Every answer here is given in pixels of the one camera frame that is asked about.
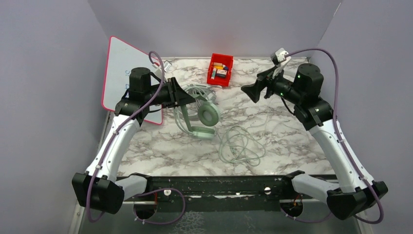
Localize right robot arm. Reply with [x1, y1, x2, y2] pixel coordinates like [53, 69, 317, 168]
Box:
[241, 63, 388, 220]

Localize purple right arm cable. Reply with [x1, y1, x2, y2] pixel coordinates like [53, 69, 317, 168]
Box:
[280, 48, 385, 225]

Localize white small box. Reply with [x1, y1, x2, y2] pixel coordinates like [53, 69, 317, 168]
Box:
[215, 70, 227, 78]

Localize grey white gaming headset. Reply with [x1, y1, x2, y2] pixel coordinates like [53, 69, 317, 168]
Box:
[188, 84, 217, 102]

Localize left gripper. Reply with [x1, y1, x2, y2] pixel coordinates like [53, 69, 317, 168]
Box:
[145, 77, 196, 108]

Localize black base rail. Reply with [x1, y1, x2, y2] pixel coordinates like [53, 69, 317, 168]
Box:
[122, 175, 346, 214]

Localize green headphones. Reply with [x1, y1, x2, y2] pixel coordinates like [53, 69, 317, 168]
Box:
[173, 84, 221, 139]

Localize green headphone cable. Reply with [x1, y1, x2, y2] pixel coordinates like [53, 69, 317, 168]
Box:
[216, 125, 267, 168]

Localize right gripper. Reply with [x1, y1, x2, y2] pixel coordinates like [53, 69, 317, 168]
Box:
[240, 65, 302, 104]

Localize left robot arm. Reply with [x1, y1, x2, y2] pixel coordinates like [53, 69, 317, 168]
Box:
[72, 67, 195, 214]

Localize white green glue stick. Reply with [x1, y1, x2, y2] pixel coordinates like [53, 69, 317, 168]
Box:
[210, 67, 217, 79]

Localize pink framed whiteboard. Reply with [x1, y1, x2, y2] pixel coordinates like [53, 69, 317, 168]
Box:
[101, 36, 159, 112]

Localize red plastic bin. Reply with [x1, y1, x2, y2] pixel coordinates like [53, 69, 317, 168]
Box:
[206, 53, 233, 87]

